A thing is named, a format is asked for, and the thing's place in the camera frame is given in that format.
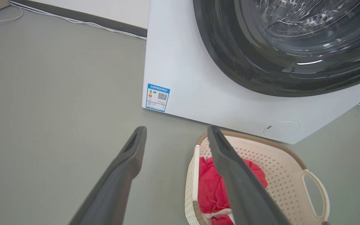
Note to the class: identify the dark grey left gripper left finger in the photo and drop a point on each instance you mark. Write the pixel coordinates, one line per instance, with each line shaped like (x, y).
(114, 187)

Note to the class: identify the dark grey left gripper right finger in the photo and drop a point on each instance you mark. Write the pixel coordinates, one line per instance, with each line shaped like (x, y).
(245, 193)

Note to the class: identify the cream perforated plastic laundry basket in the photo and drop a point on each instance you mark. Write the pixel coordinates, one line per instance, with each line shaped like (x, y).
(283, 175)

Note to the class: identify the red and white garment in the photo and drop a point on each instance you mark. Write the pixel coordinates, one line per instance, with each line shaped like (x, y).
(209, 187)

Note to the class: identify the round white filter cover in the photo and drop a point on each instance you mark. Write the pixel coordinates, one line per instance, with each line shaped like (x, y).
(281, 130)

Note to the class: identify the blue energy label sticker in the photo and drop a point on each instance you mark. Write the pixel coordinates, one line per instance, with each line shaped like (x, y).
(157, 97)

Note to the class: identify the white front-load washing machine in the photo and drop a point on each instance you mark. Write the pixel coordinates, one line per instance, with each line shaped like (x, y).
(192, 78)

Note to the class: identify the round black glass washer door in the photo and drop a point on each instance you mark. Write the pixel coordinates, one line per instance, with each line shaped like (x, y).
(230, 56)

